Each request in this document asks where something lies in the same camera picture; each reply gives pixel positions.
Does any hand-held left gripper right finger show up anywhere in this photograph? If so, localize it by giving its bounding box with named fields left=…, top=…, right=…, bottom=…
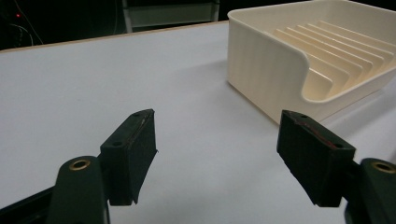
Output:
left=276, top=109, right=396, bottom=224

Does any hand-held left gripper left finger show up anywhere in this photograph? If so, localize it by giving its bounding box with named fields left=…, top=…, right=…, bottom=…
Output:
left=46, top=108, right=159, bottom=224

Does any cream slotted plastic rack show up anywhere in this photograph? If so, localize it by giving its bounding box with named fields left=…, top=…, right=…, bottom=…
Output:
left=226, top=0, right=396, bottom=125

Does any metal stand frame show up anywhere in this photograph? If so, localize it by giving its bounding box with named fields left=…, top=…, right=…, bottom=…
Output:
left=121, top=0, right=220, bottom=34

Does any thin white cable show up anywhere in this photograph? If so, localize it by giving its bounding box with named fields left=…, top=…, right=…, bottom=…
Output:
left=8, top=23, right=35, bottom=47

